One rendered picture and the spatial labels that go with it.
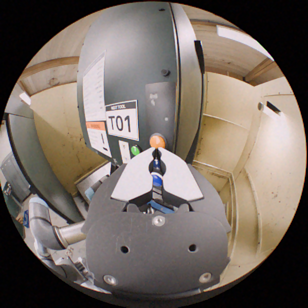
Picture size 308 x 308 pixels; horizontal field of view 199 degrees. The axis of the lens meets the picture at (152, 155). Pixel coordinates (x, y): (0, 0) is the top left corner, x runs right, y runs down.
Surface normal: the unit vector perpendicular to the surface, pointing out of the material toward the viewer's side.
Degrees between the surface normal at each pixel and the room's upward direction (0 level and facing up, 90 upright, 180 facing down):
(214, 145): 90
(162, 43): 90
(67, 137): 90
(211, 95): 90
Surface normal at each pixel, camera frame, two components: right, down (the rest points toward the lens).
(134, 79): -0.52, 0.45
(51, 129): 0.85, 0.27
